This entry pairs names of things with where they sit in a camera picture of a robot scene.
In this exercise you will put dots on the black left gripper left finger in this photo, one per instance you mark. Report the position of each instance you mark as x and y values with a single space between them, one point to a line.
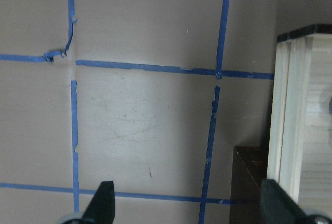
101 208

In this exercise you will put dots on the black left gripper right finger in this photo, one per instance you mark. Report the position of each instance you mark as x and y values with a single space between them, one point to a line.
277 206

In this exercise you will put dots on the dark brown wooden cabinet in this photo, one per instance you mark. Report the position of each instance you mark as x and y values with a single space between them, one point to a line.
249 168

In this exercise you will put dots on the light wood drawer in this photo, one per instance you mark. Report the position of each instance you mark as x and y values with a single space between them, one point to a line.
299 157

